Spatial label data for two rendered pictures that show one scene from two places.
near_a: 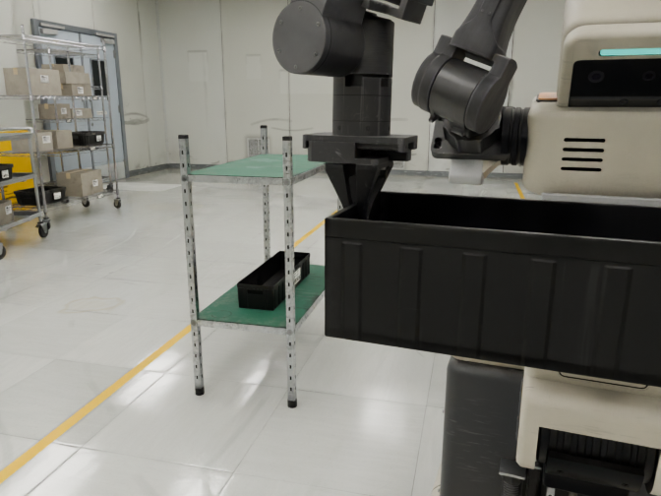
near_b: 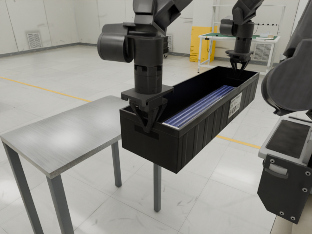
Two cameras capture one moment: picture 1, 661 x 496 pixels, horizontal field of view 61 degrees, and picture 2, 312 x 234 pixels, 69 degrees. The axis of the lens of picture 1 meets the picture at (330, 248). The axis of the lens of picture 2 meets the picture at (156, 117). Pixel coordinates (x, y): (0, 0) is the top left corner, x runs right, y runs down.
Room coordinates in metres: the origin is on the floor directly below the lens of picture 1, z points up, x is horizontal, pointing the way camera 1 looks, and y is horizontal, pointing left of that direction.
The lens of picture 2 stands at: (0.52, -0.98, 1.35)
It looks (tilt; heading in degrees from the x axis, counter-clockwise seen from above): 26 degrees down; 107
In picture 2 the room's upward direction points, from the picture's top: straight up
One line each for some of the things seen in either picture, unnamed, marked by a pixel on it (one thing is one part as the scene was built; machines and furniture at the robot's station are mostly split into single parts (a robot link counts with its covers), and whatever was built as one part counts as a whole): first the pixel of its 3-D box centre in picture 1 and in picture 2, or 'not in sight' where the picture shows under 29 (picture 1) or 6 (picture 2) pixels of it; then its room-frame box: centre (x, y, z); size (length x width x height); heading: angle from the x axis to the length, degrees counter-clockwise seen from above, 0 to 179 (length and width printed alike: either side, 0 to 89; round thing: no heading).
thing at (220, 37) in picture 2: not in sight; (236, 55); (0.70, 4.28, 0.40); 1.50 x 0.75 x 0.81; 166
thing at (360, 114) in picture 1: (361, 115); (242, 47); (0.57, -0.03, 1.21); 0.10 x 0.07 x 0.07; 69
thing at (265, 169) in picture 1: (275, 248); not in sight; (2.58, 0.26, 0.55); 0.91 x 0.46 x 1.10; 166
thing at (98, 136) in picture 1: (84, 138); not in sight; (6.40, 2.75, 0.82); 0.40 x 0.30 x 0.14; 172
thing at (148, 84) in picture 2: not in sight; (148, 81); (0.37, -0.56, 1.21); 0.10 x 0.07 x 0.07; 69
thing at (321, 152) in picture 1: (350, 187); (240, 65); (0.57, -0.02, 1.14); 0.07 x 0.07 x 0.09; 69
